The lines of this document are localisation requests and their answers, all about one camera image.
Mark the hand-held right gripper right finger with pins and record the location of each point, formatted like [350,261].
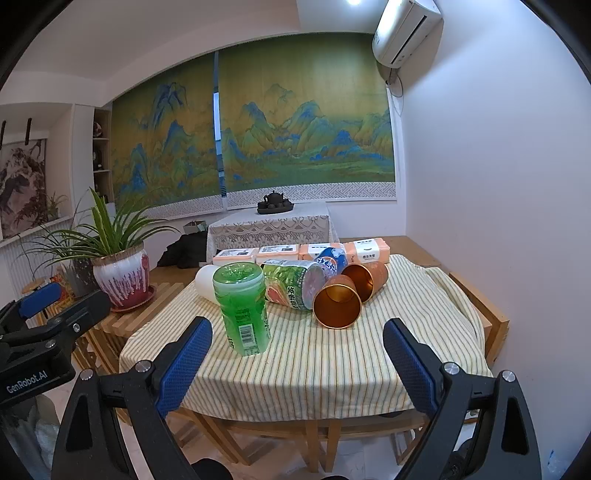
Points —
[411,360]

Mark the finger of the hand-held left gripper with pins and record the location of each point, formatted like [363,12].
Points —
[40,295]
[76,311]

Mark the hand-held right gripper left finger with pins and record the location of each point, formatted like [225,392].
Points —
[184,364]

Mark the green transparent plastic cup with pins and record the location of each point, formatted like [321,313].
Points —
[242,309]

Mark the white cup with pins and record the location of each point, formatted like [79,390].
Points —
[205,282]

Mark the copper metal cup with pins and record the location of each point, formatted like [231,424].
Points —
[364,277]
[337,302]

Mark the blue printed cup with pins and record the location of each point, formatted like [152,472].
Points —
[331,263]

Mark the green printed label cup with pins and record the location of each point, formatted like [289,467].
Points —
[291,284]

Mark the red white ceramic pot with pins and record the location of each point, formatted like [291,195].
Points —
[122,279]

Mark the wooden slatted stand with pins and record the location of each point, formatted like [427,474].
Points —
[138,318]

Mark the red plant saucer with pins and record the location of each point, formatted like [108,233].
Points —
[145,297]

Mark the white plastic bag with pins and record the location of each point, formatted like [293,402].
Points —
[44,443]

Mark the green spider plant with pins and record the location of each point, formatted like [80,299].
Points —
[108,230]

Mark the striped yellow tablecloth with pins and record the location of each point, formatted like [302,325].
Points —
[323,364]

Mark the wooden table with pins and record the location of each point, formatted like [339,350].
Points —
[475,300]

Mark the small potted plant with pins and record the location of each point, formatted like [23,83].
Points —
[54,207]

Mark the ink painting scroll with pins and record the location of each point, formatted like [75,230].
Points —
[21,189]

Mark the black bag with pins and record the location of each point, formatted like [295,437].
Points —
[184,251]

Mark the white tissue packet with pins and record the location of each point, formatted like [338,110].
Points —
[235,255]
[278,251]

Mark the paper gift bag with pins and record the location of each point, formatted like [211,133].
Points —
[196,227]

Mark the lace covered small table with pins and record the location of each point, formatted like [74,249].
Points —
[272,228]

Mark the landscape print roller blind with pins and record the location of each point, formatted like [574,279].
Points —
[304,124]
[161,147]

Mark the dark tea set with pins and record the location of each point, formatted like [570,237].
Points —
[274,203]

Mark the white air conditioner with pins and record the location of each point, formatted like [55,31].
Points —
[406,30]

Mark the wall shelf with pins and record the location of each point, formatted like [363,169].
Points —
[102,157]

